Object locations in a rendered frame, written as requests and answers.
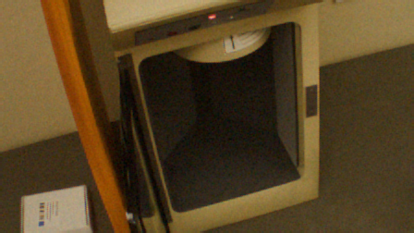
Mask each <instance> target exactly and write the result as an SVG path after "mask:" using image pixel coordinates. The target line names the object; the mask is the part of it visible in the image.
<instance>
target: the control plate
mask: <svg viewBox="0 0 414 233"><path fill-rule="evenodd" d="M274 1H275V0H263V1H260V2H256V3H252V4H248V5H244V6H237V7H233V8H229V9H226V10H222V11H218V12H214V13H210V14H206V15H202V16H198V17H195V18H188V19H183V20H180V21H177V22H173V23H168V24H164V25H161V26H158V27H153V28H149V29H147V30H143V31H136V32H135V33H136V36H135V45H136V46H137V45H141V44H144V43H151V42H154V41H158V40H162V39H166V38H170V37H173V36H168V33H169V32H172V31H177V35H180V34H184V33H189V32H191V31H189V28H190V27H191V26H194V25H198V24H201V26H200V28H199V30H202V29H207V28H211V27H214V25H213V24H212V22H214V21H218V22H217V25H216V26H218V25H221V24H225V23H229V22H230V19H229V18H232V17H234V18H233V20H234V21H237V20H241V19H244V18H248V17H247V16H245V14H248V13H251V14H250V18H252V17H256V16H259V15H262V14H265V12H266V11H267V10H268V9H269V8H270V6H271V5H272V4H273V2H274ZM243 8H246V9H245V10H243V11H239V10H240V9H243ZM212 15H216V17H214V18H208V17H209V16H212ZM195 31H198V30H195ZM177 35H174V36H177ZM152 37H155V38H154V39H153V40H148V39H150V38H152Z"/></svg>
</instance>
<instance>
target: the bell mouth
mask: <svg viewBox="0 0 414 233"><path fill-rule="evenodd" d="M270 31H271V26H267V27H263V28H260V29H257V30H253V31H246V32H241V33H238V34H234V35H230V36H226V37H223V38H219V39H215V40H212V41H209V42H204V43H197V44H193V45H190V46H186V47H183V48H179V49H176V50H172V51H173V52H174V53H176V54H177V55H179V56H180V57H183V58H185V59H187V60H190V61H201V62H221V61H227V60H232V59H236V58H239V57H242V56H244V55H247V54H249V53H251V52H253V51H255V50H256V49H259V48H260V47H261V46H263V44H264V43H265V41H266V40H267V38H268V37H269V34H270Z"/></svg>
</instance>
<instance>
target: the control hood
mask: <svg viewBox="0 0 414 233"><path fill-rule="evenodd" d="M260 1H263V0H103V3H104V10H105V11H104V15H105V16H106V19H107V23H108V25H109V28H108V29H109V32H110V34H111V38H112V40H111V42H112V45H113V47H114V51H116V53H117V52H121V51H124V50H127V49H129V48H132V47H135V46H136V45H135V36H136V33H135V32H136V31H143V30H147V29H149V28H153V27H158V26H161V25H164V24H168V23H173V22H177V21H180V20H183V19H188V18H195V17H198V16H202V15H206V14H210V13H214V12H218V11H222V10H226V9H229V8H233V7H237V6H244V5H248V4H252V3H256V2H260ZM321 2H323V0H275V1H274V2H273V4H272V5H271V6H270V8H269V9H268V10H267V11H266V12H265V14H268V13H272V12H276V11H278V12H280V11H284V10H288V9H290V8H294V7H299V6H308V5H312V4H316V3H321Z"/></svg>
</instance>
